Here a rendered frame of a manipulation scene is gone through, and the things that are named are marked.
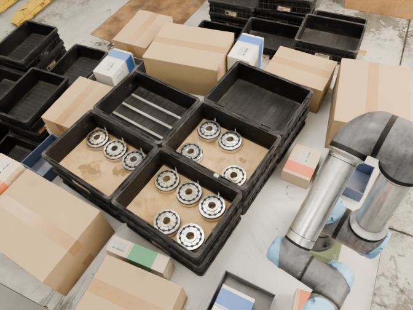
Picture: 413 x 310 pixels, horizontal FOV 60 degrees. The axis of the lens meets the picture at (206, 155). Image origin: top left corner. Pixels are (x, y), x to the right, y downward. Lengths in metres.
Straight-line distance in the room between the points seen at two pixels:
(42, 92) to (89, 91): 0.75
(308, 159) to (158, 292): 0.83
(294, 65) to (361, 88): 0.34
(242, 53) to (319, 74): 0.39
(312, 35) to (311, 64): 0.82
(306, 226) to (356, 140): 0.25
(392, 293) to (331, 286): 1.34
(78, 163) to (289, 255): 1.02
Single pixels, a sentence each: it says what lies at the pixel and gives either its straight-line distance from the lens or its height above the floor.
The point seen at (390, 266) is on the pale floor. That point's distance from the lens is 2.35.
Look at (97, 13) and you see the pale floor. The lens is 4.07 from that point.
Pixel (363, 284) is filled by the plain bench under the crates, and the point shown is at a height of 0.70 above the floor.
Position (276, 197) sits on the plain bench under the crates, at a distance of 1.57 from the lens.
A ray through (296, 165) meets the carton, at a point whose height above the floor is 0.77.
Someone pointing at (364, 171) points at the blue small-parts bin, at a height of 0.71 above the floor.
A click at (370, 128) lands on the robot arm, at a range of 0.94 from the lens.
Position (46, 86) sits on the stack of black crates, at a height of 0.49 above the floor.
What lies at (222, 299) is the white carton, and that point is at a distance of 1.32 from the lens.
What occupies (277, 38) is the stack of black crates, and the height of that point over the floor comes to 0.38.
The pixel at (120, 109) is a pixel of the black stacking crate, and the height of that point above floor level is 0.83.
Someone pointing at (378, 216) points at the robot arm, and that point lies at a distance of 1.14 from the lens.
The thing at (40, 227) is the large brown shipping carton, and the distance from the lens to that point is 1.47.
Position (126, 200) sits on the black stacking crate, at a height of 0.86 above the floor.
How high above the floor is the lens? 2.08
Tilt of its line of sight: 55 degrees down
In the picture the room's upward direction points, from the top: 7 degrees counter-clockwise
